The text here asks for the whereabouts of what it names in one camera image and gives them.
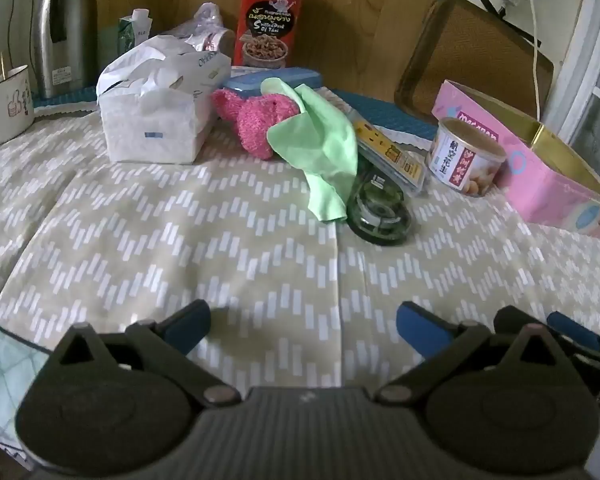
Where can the pale teal quilted cloth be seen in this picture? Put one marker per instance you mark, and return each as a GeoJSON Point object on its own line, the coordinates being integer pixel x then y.
{"type": "Point", "coordinates": [5, 375]}

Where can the wooden panel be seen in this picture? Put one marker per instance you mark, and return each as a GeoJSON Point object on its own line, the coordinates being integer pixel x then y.
{"type": "Point", "coordinates": [355, 25]}

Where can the pink fuzzy plush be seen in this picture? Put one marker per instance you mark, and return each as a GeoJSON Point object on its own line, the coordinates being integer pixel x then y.
{"type": "Point", "coordinates": [255, 120]}

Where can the thin wooden stick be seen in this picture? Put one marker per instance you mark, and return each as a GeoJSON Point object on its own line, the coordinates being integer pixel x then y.
{"type": "Point", "coordinates": [3, 66]}

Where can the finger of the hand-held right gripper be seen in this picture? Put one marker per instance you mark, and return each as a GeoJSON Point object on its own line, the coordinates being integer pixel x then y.
{"type": "Point", "coordinates": [575, 329]}
{"type": "Point", "coordinates": [515, 316]}

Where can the white printed mug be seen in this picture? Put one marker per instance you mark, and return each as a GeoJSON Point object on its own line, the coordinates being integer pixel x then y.
{"type": "Point", "coordinates": [7, 110]}

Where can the blue plastic case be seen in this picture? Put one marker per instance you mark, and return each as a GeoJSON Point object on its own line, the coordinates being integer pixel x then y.
{"type": "Point", "coordinates": [280, 78]}

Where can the white window frame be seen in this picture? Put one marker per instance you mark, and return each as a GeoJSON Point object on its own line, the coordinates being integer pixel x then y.
{"type": "Point", "coordinates": [585, 60]}

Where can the stainless steel thermos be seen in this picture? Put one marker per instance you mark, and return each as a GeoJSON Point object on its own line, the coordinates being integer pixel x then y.
{"type": "Point", "coordinates": [65, 35]}

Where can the yellow label clear package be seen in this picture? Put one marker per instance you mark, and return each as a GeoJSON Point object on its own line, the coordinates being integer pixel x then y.
{"type": "Point", "coordinates": [390, 152]}

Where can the brown tray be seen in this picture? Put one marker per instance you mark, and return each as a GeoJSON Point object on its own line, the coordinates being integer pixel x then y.
{"type": "Point", "coordinates": [475, 60]}

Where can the red snack box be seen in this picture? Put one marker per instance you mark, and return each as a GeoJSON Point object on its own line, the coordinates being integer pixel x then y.
{"type": "Point", "coordinates": [270, 25]}

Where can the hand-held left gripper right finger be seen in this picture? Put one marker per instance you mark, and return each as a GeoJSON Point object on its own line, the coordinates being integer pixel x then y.
{"type": "Point", "coordinates": [420, 330]}

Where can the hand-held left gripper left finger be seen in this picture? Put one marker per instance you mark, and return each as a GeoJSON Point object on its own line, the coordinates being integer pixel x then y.
{"type": "Point", "coordinates": [190, 326]}

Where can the white labelled food can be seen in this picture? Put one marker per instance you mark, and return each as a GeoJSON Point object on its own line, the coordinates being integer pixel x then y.
{"type": "Point", "coordinates": [460, 160]}

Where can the beige zigzag tablecloth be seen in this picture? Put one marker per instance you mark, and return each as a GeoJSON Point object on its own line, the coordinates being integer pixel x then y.
{"type": "Point", "coordinates": [180, 240]}

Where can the white tissue pack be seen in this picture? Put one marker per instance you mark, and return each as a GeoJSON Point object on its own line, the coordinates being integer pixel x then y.
{"type": "Point", "coordinates": [150, 120]}

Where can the green and white carton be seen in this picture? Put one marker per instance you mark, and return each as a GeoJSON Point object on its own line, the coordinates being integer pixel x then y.
{"type": "Point", "coordinates": [130, 35]}

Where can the clear plastic bag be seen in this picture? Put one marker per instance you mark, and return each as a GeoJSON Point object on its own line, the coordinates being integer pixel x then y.
{"type": "Point", "coordinates": [210, 17]}

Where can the light green cloth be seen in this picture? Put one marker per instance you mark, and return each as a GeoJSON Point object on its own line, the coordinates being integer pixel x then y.
{"type": "Point", "coordinates": [325, 145]}

